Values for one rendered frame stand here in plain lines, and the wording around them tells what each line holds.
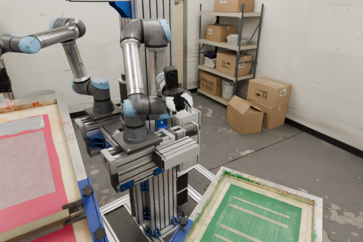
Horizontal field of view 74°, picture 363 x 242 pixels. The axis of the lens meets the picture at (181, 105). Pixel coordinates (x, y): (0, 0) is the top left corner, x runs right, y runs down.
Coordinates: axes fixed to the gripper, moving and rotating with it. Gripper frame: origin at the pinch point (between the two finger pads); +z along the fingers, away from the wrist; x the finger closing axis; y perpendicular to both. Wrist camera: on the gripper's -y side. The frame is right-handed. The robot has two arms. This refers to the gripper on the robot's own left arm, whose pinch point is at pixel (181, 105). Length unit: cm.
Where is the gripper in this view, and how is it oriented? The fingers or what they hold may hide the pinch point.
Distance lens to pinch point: 75.2
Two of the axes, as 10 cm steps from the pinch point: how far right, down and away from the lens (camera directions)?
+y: 1.3, 9.0, 4.2
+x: -9.6, 2.2, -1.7
